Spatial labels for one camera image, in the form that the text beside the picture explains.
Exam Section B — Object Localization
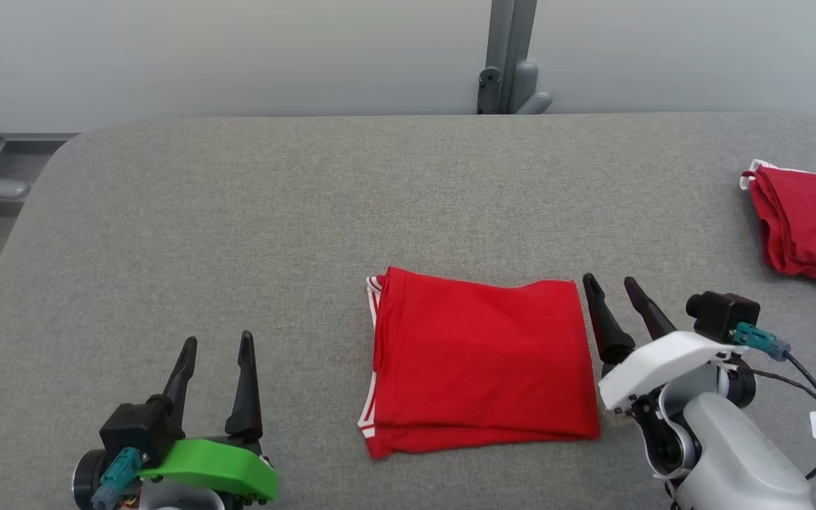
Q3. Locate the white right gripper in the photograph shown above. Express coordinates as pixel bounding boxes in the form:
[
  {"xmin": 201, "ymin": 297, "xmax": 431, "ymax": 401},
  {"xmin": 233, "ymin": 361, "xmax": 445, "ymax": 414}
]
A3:
[{"xmin": 582, "ymin": 273, "xmax": 749, "ymax": 413}]

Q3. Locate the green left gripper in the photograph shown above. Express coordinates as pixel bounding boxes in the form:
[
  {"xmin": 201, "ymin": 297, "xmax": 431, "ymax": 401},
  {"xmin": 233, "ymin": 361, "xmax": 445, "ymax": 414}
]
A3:
[{"xmin": 137, "ymin": 330, "xmax": 280, "ymax": 502}]

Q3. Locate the red jersey with white stripes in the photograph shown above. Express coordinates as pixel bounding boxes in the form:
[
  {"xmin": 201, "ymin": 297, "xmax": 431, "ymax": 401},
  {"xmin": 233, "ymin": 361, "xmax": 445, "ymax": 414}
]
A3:
[{"xmin": 357, "ymin": 266, "xmax": 601, "ymax": 460}]

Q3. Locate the red garment with white trim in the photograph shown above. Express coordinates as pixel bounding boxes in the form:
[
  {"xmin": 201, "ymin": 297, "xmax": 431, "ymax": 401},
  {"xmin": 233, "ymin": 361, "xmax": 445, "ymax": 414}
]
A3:
[{"xmin": 739, "ymin": 159, "xmax": 816, "ymax": 298}]

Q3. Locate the left cable with teal connector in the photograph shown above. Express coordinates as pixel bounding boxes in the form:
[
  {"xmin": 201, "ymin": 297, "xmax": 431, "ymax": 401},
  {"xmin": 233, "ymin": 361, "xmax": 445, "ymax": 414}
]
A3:
[{"xmin": 91, "ymin": 448, "xmax": 145, "ymax": 510}]

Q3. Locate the cable with teal connector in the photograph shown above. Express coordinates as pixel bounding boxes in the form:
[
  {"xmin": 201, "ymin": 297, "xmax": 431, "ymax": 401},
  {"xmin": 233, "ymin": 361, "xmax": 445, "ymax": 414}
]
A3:
[
  {"xmin": 730, "ymin": 322, "xmax": 816, "ymax": 454},
  {"xmin": 91, "ymin": 448, "xmax": 145, "ymax": 510}
]

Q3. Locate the right cable with teal connector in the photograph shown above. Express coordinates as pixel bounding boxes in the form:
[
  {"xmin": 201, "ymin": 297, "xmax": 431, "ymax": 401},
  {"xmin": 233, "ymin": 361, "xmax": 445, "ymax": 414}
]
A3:
[{"xmin": 730, "ymin": 322, "xmax": 816, "ymax": 454}]

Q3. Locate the thin black cable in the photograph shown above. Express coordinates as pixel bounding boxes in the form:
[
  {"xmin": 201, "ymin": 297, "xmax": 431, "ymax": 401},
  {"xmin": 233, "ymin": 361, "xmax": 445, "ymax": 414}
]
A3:
[{"xmin": 748, "ymin": 367, "xmax": 816, "ymax": 481}]

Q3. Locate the grey metal post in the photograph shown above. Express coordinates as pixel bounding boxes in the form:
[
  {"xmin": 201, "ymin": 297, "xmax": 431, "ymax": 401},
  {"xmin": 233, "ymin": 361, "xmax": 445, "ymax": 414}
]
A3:
[{"xmin": 477, "ymin": 0, "xmax": 554, "ymax": 115}]

